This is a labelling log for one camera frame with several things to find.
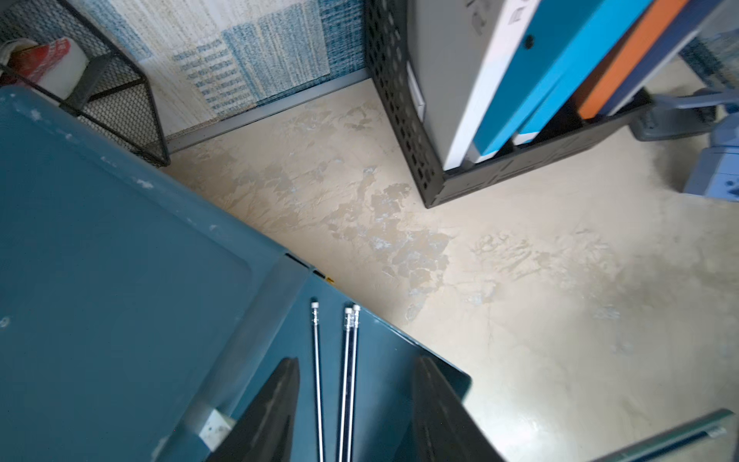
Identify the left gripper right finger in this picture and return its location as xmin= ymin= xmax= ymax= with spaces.
xmin=412 ymin=357 xmax=503 ymax=462

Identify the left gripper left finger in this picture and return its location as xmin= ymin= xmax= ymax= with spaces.
xmin=207 ymin=357 xmax=300 ymax=462

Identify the teal drawer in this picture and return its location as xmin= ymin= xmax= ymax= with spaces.
xmin=235 ymin=275 xmax=471 ymax=461

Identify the teal drawer cabinet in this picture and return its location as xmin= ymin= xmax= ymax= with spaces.
xmin=0 ymin=85 xmax=313 ymax=462

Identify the dark pencil pair angled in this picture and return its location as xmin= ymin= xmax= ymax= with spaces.
xmin=596 ymin=408 xmax=736 ymax=462

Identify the blue white stapler device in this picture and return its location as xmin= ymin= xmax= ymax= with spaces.
xmin=629 ymin=89 xmax=738 ymax=202

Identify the black mesh file organizer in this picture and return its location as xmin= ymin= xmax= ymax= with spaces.
xmin=364 ymin=1 xmax=652 ymax=208

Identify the orange folder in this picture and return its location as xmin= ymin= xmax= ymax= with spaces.
xmin=573 ymin=0 xmax=688 ymax=121

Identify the teal folder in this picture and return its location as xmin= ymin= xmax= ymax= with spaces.
xmin=467 ymin=1 xmax=650 ymax=163

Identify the red book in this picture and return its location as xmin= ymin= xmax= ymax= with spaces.
xmin=1 ymin=38 xmax=75 ymax=88

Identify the black wire shelf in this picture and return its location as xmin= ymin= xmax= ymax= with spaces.
xmin=1 ymin=1 xmax=171 ymax=167

